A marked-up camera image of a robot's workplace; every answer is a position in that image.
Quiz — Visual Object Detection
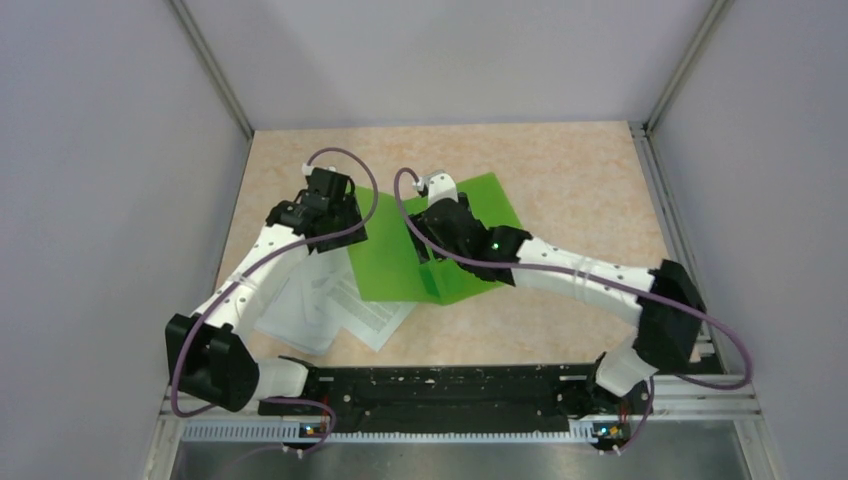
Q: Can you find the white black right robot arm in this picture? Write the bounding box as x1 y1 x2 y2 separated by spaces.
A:
406 197 705 412

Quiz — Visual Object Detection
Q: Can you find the aluminium corner post left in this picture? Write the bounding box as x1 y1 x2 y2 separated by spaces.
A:
165 0 255 141

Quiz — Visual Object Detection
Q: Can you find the aluminium corner post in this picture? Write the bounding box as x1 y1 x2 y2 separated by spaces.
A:
642 0 734 136
165 0 255 141

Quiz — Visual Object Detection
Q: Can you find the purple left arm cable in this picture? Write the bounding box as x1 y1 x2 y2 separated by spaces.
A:
170 147 380 458

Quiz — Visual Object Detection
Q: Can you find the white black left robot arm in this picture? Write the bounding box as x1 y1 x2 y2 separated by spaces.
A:
165 166 367 414

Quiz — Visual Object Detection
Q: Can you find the white printed paper sheet front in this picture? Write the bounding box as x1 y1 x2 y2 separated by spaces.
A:
325 275 417 351

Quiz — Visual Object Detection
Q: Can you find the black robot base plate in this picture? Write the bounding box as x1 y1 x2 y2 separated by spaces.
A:
258 364 649 434

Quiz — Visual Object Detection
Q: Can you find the aluminium frame rail front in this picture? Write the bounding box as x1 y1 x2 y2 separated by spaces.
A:
143 375 777 479

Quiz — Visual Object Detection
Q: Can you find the aluminium corner post right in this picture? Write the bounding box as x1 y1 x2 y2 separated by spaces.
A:
642 0 734 136

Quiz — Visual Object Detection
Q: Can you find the green plastic clip folder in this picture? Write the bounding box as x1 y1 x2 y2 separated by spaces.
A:
348 173 521 305

